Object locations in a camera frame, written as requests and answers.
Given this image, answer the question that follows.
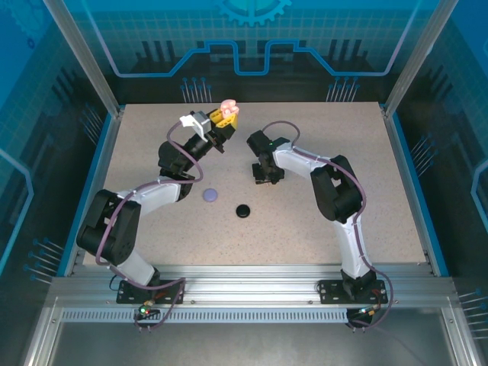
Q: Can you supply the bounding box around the pink earbud charging case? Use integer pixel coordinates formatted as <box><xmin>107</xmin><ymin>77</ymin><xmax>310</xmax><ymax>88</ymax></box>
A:
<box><xmin>220</xmin><ymin>98</ymin><xmax>240</xmax><ymax>117</ymax></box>

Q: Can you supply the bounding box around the blue table side trim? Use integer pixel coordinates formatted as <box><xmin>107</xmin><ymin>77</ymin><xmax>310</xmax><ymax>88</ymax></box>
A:
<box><xmin>63</xmin><ymin>112</ymin><xmax>115</xmax><ymax>278</ymax></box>
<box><xmin>387</xmin><ymin>112</ymin><xmax>450</xmax><ymax>278</ymax></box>

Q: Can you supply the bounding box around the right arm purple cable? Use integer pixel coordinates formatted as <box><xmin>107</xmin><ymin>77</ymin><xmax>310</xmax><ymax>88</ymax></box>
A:
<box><xmin>261</xmin><ymin>120</ymin><xmax>394</xmax><ymax>332</ymax></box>

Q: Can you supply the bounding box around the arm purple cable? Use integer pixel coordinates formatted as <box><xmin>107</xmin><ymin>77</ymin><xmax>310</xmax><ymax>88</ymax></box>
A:
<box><xmin>261</xmin><ymin>120</ymin><xmax>394</xmax><ymax>332</ymax></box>
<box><xmin>94</xmin><ymin>120</ymin><xmax>205</xmax><ymax>332</ymax></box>

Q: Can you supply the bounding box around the aluminium mounting rail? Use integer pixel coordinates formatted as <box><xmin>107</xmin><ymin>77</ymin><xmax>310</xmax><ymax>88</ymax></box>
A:
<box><xmin>49</xmin><ymin>264</ymin><xmax>454</xmax><ymax>306</ymax></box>

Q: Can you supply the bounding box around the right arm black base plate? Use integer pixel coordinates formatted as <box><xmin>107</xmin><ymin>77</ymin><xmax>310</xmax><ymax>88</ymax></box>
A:
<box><xmin>318</xmin><ymin>279</ymin><xmax>389</xmax><ymax>305</ymax></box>

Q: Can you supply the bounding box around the aluminium corner post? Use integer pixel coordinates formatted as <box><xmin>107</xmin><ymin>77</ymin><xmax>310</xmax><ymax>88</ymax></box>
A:
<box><xmin>42</xmin><ymin>0</ymin><xmax>125</xmax><ymax>117</ymax></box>
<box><xmin>383</xmin><ymin>0</ymin><xmax>461</xmax><ymax>119</ymax></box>

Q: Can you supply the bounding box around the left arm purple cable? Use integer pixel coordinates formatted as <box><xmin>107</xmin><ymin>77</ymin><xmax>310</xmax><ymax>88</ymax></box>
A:
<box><xmin>94</xmin><ymin>120</ymin><xmax>205</xmax><ymax>332</ymax></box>

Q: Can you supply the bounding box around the slotted grey cable duct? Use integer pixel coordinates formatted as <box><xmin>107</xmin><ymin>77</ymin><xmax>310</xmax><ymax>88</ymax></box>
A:
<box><xmin>60</xmin><ymin>309</ymin><xmax>350</xmax><ymax>324</ymax></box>

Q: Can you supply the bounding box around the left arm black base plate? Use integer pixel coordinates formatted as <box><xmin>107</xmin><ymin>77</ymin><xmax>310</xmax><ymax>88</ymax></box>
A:
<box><xmin>116</xmin><ymin>279</ymin><xmax>187</xmax><ymax>305</ymax></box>

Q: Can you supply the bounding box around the aluminium front frame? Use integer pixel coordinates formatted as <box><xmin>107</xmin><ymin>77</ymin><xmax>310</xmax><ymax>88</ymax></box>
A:
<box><xmin>21</xmin><ymin>297</ymin><xmax>476</xmax><ymax>366</ymax></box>

